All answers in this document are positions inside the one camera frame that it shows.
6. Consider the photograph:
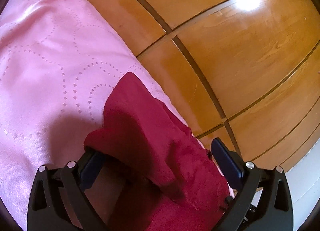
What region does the wooden panelled wardrobe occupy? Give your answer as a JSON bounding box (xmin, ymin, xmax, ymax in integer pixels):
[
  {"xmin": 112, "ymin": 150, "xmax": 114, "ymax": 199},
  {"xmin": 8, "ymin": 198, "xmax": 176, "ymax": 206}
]
[{"xmin": 88, "ymin": 0, "xmax": 319, "ymax": 170}]

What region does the dark red long-sleeved garment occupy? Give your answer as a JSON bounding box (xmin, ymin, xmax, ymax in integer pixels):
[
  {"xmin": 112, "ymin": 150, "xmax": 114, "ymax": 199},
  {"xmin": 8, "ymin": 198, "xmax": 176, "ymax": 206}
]
[{"xmin": 84, "ymin": 72, "xmax": 229, "ymax": 230}]

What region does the pink dotted bedspread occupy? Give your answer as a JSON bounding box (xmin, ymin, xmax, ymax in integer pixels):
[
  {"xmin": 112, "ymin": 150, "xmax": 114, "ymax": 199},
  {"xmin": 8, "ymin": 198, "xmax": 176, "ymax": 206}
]
[{"xmin": 1, "ymin": 0, "xmax": 188, "ymax": 230}]

